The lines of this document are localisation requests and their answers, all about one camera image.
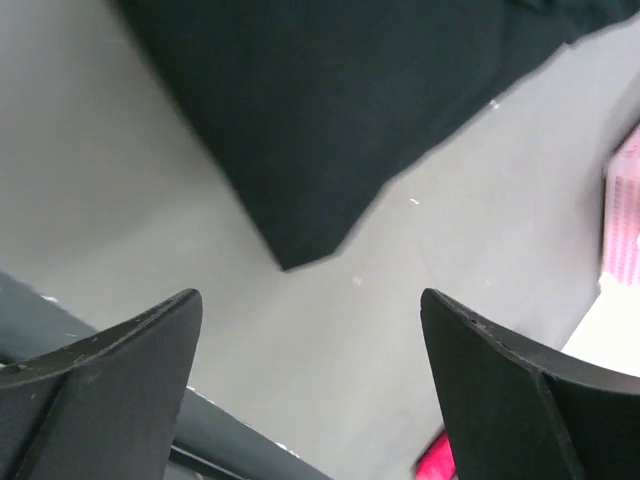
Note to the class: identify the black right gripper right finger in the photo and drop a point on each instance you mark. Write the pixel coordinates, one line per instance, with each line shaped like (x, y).
(514, 408)

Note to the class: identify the white plastic laundry basket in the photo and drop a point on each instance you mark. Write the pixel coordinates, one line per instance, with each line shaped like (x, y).
(620, 247)

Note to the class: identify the black t-shirt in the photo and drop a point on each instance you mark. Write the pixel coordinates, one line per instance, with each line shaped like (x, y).
(311, 107)

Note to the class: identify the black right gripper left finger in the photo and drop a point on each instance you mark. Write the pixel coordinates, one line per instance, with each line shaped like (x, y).
(104, 407)

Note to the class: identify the folded magenta t-shirt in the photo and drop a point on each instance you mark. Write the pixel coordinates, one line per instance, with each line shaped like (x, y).
(437, 462)

